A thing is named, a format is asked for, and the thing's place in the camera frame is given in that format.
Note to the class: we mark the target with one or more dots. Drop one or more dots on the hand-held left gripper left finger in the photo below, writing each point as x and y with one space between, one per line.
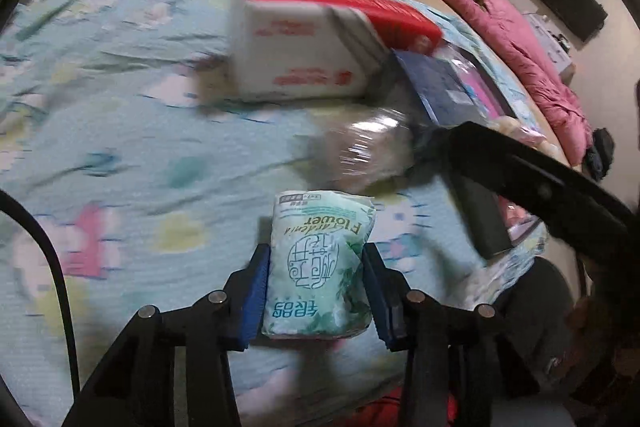
255 302

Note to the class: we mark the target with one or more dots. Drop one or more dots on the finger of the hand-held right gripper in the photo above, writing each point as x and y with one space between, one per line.
542 192

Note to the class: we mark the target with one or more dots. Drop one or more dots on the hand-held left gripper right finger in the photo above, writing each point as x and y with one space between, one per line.
382 307

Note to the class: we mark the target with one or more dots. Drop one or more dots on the pink book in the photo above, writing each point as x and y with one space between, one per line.
482 217

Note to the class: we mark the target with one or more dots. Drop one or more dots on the plush bunny doll pink dress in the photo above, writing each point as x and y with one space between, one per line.
515 127

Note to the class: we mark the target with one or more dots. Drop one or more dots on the green tissue pack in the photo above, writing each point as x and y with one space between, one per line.
315 257

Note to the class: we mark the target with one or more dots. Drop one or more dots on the brown plush toy clear wrap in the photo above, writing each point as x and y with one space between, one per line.
360 147

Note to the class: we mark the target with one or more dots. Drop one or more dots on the black bag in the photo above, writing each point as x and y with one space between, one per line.
600 152

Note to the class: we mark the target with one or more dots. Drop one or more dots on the red cloth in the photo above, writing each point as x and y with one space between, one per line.
425 407

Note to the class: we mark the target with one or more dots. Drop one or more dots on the person's dark grey pants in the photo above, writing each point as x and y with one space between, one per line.
545 307

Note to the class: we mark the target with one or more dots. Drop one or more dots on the pink quilt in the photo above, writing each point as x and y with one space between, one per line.
525 47

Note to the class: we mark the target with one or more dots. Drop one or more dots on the white drawer cabinet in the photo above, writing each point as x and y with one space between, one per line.
550 42

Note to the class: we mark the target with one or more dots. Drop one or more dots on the dark blue box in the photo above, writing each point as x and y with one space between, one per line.
430 82

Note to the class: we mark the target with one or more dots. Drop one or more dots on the light blue printed blanket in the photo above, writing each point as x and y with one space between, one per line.
125 132

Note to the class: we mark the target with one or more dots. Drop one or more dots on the red and white tissue box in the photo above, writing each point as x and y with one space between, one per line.
290 52

